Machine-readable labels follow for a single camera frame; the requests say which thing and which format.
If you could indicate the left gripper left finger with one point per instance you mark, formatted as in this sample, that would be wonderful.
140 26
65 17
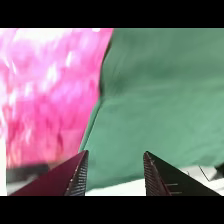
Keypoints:
63 180

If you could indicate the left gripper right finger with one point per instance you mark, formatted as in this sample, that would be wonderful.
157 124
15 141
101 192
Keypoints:
170 183

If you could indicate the green shirt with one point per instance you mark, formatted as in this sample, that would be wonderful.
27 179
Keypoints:
160 100

